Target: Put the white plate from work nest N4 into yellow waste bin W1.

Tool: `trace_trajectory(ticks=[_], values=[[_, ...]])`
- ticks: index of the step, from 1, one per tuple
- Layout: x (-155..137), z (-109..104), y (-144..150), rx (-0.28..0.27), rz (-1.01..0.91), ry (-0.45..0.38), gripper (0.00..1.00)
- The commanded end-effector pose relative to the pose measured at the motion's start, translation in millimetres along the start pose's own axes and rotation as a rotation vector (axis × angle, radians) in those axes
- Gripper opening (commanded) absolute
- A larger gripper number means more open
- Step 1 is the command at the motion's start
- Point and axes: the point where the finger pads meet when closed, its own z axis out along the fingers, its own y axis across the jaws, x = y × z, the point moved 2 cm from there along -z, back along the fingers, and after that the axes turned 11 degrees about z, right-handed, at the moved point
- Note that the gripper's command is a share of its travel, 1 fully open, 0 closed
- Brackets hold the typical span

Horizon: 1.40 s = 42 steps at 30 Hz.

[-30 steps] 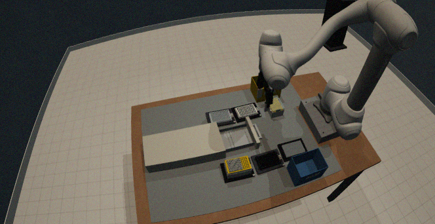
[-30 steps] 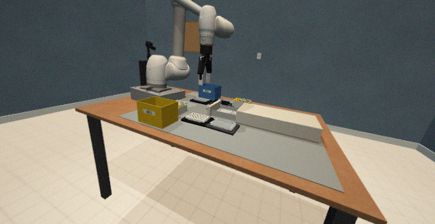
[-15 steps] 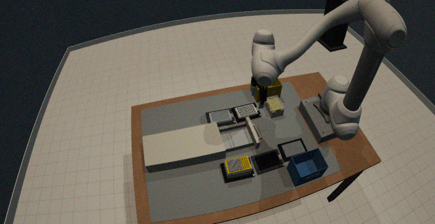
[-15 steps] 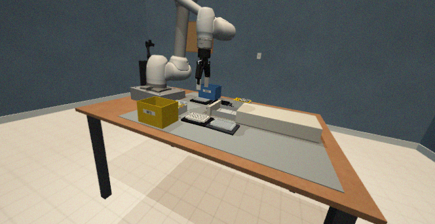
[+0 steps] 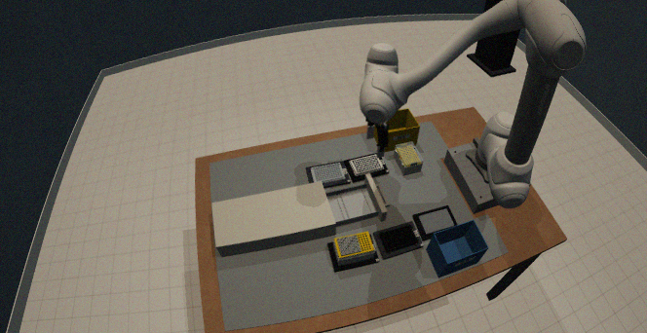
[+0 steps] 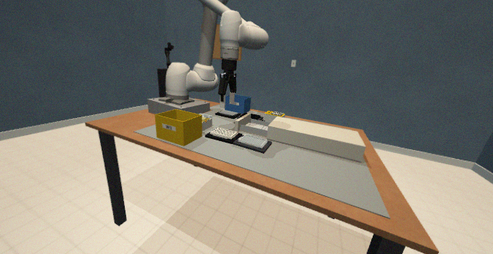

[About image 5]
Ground dark blue open bin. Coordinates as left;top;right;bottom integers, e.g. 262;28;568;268
426;220;489;278

